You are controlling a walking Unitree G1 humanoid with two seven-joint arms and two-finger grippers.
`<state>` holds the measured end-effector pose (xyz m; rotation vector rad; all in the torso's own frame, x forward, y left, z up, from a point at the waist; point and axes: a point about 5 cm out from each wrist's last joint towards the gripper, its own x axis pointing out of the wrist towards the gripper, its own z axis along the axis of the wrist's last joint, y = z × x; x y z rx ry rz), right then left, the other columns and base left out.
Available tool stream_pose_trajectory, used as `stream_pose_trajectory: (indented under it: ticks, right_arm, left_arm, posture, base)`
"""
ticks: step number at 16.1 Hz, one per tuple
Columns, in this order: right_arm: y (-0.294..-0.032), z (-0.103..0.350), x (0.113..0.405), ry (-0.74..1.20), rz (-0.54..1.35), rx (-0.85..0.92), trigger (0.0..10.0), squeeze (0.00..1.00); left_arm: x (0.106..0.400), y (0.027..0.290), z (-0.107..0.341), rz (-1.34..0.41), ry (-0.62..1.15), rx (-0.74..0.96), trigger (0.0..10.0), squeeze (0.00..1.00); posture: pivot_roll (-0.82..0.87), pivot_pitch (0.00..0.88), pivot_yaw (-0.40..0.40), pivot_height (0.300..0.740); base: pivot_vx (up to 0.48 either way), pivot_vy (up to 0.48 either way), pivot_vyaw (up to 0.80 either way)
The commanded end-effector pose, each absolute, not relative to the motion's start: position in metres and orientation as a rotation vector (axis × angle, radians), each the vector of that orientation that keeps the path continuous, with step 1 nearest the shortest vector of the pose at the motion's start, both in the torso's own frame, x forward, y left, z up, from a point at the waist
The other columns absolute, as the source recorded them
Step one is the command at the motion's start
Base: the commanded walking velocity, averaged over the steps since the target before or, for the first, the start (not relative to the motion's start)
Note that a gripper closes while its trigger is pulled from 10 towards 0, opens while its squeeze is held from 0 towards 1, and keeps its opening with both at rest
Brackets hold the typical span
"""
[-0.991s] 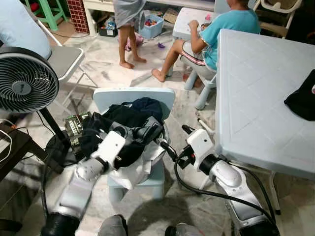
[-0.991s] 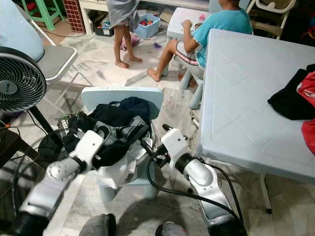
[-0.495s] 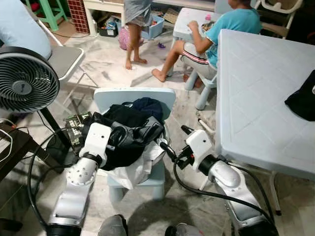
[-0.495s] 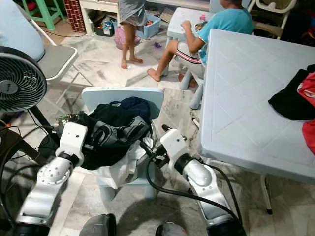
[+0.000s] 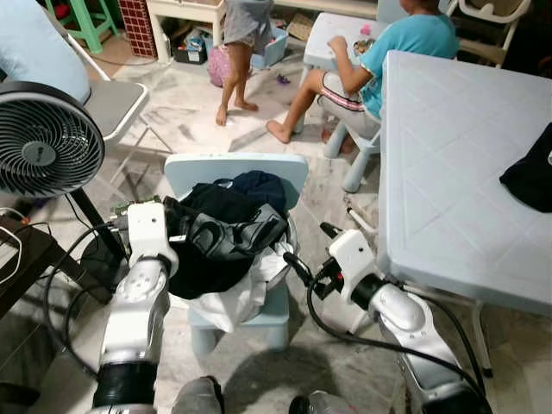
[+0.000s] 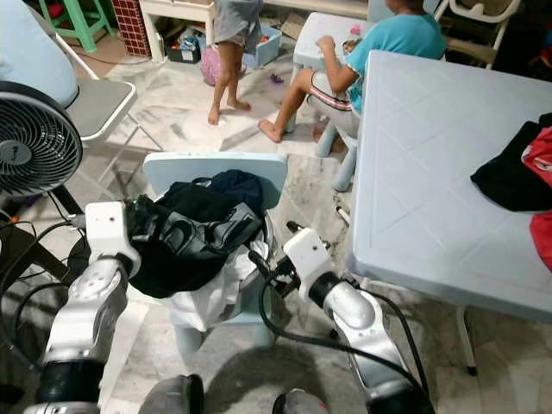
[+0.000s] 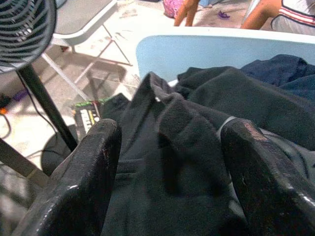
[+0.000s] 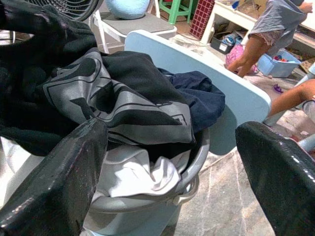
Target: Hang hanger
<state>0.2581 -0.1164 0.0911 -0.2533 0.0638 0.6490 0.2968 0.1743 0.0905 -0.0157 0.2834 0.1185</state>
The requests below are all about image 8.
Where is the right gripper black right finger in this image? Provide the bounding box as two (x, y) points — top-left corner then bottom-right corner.
(235, 121), (315, 236)

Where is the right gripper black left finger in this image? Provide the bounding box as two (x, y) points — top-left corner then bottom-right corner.
(0, 118), (109, 236)

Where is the black t-shirt grey print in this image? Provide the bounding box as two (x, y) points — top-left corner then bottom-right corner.
(0, 0), (197, 158)

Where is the white garment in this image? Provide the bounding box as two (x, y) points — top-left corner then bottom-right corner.
(93, 147), (184, 200)

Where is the grey plastic laundry bucket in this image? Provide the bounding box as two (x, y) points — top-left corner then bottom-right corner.
(82, 126), (212, 236)

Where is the blue plastic bin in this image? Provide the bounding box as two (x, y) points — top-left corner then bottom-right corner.
(257, 48), (302, 79)

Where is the navy blue garment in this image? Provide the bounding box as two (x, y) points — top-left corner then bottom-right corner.
(157, 67), (226, 135)

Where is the pink bag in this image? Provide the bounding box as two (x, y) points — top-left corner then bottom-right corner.
(225, 44), (259, 74)

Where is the light blue plastic chair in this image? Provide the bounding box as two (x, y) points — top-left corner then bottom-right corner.
(124, 29), (272, 158)

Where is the black plastic bin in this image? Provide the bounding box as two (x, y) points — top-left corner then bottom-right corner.
(210, 35), (236, 55)

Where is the child in grey clothes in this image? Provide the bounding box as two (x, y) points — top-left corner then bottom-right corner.
(226, 0), (314, 79)

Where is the white wooden shelf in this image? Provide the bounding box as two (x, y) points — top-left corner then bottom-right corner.
(200, 0), (315, 50)

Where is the black electric fan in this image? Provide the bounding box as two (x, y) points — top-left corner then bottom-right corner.
(48, 0), (104, 22)

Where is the cardboard box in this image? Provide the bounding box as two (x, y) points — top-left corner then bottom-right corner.
(237, 0), (268, 13)

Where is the red grid patterned box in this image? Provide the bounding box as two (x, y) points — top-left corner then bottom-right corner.
(189, 0), (215, 40)

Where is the white folding chair grey seat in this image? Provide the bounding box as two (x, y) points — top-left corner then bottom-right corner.
(88, 9), (178, 54)

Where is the light blue round ball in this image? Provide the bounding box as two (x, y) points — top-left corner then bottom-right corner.
(105, 0), (150, 20)

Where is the green wooden stool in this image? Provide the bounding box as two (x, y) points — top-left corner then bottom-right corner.
(158, 0), (199, 25)

